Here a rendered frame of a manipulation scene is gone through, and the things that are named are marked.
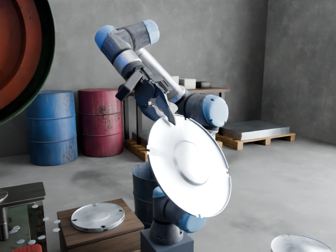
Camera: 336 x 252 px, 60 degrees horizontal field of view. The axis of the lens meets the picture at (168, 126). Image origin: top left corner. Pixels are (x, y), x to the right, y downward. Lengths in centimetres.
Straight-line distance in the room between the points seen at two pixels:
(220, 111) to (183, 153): 38
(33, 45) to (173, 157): 84
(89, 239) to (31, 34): 98
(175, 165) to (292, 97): 502
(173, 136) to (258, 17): 536
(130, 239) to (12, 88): 94
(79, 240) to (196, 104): 91
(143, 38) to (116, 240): 107
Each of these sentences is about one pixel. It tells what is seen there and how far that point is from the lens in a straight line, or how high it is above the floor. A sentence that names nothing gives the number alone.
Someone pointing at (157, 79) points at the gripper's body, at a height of 115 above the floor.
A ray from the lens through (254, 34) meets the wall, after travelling 597.
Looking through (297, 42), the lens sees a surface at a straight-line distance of 566.
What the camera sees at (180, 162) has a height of 95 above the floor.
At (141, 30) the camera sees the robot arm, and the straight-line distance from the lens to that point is 93.
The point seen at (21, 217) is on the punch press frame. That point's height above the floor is 64.
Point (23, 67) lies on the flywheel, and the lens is 136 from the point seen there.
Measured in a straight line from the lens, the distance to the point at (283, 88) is 580.
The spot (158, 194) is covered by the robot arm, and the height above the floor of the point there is 67.
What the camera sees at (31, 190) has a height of 78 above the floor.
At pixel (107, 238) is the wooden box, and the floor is 33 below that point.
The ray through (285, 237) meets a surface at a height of 33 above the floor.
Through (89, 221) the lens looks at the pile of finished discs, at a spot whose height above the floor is 37.
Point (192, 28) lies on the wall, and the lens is 514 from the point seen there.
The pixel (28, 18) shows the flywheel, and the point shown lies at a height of 138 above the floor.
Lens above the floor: 119
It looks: 12 degrees down
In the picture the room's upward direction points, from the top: straight up
